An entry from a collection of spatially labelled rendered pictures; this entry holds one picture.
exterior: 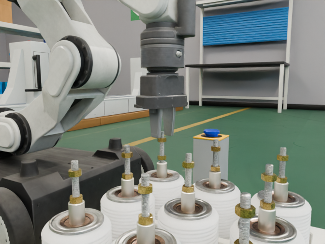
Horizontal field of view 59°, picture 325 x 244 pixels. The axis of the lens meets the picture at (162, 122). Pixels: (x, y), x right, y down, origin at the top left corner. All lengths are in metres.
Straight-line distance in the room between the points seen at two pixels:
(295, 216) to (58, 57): 0.65
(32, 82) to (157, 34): 2.26
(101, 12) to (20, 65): 4.75
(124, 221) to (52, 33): 0.60
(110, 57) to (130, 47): 5.87
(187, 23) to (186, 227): 0.35
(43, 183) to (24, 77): 2.09
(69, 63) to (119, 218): 0.44
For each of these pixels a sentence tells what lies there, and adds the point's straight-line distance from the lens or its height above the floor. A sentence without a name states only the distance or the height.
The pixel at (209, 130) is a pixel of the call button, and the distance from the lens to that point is 0.72.
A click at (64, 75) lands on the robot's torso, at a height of 0.47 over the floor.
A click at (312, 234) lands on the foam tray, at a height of 0.18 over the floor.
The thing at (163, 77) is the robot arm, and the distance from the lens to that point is 0.56.
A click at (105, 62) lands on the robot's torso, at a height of 0.50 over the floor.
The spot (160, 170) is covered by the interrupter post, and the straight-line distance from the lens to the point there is 0.61.
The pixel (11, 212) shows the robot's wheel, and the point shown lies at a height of 0.17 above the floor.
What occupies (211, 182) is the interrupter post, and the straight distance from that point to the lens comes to 0.57.
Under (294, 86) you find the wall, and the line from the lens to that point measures 5.43.
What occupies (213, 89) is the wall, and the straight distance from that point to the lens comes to 5.75.
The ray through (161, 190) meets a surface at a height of 0.24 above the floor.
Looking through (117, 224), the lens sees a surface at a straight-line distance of 0.51.
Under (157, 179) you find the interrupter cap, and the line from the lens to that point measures 0.59.
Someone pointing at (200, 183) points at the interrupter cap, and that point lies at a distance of 0.58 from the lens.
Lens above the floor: 0.45
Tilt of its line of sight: 8 degrees down
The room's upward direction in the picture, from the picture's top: straight up
